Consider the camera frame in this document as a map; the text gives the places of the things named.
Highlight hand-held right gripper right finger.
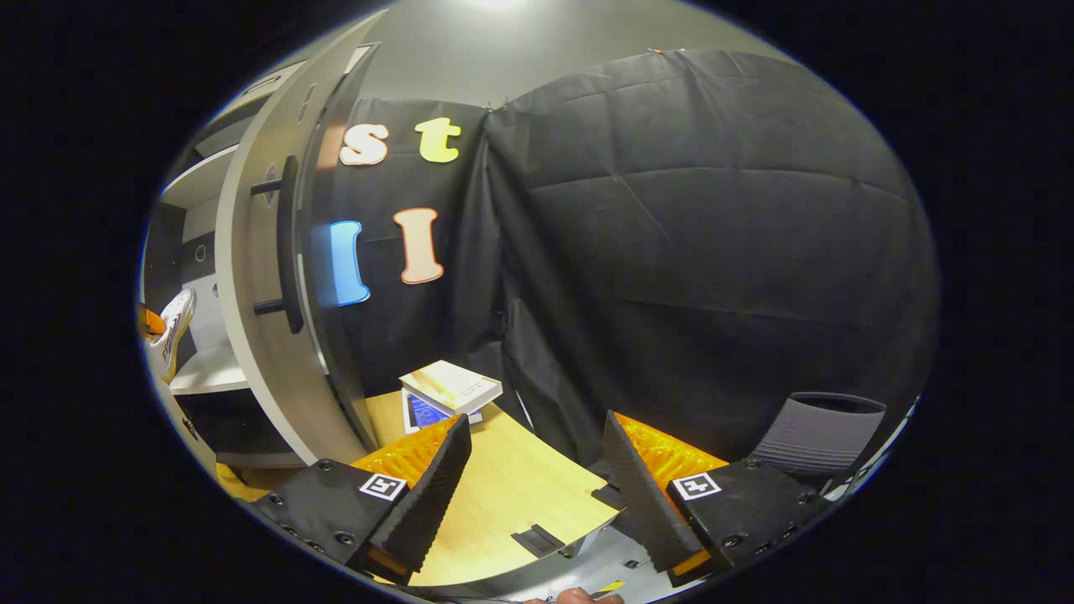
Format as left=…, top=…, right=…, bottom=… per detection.
left=602, top=409, right=832, bottom=588

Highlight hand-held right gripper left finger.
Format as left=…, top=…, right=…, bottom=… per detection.
left=253, top=414, right=472, bottom=586

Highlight white striped shoe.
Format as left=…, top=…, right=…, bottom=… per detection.
left=149, top=288, right=198, bottom=384

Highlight grey shoe cabinet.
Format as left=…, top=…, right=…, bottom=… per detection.
left=138, top=59, right=336, bottom=471

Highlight grey cabinet door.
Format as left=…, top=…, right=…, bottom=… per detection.
left=214, top=13, right=387, bottom=466

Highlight wooden base platform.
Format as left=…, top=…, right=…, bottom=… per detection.
left=214, top=390, right=622, bottom=588

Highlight tablet with blue screen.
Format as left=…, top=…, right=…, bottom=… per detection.
left=403, top=388, right=485, bottom=435

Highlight white flat box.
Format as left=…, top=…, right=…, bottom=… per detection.
left=399, top=361, right=504, bottom=416

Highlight black backdrop cloth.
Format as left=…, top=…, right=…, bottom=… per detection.
left=487, top=49, right=939, bottom=471
left=315, top=96, right=513, bottom=445

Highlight black plastic bracket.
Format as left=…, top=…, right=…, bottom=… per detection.
left=510, top=524, right=566, bottom=560

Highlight black right door handle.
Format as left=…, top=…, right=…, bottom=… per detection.
left=252, top=155, right=305, bottom=335

